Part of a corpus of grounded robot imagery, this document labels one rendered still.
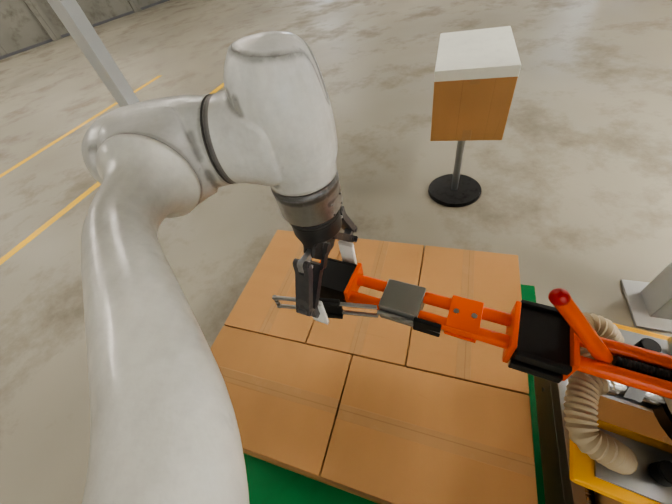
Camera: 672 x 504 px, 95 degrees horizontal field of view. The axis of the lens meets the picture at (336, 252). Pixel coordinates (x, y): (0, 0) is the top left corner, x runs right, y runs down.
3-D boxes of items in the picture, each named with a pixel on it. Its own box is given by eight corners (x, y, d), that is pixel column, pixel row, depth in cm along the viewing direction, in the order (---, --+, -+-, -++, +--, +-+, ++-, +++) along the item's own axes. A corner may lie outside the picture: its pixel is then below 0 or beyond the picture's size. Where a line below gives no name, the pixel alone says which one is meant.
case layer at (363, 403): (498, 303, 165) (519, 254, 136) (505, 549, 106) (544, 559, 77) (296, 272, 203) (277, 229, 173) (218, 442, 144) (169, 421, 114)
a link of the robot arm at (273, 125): (343, 147, 43) (253, 159, 45) (320, 9, 31) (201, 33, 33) (342, 196, 36) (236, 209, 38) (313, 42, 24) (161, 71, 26)
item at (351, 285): (364, 278, 64) (361, 262, 60) (350, 307, 60) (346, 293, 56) (328, 268, 67) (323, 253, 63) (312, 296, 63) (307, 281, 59)
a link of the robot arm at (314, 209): (348, 159, 41) (354, 194, 45) (290, 152, 45) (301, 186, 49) (318, 203, 36) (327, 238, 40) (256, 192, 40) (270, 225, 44)
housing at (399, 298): (426, 299, 59) (427, 285, 55) (416, 330, 55) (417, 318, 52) (390, 289, 61) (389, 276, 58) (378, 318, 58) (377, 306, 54)
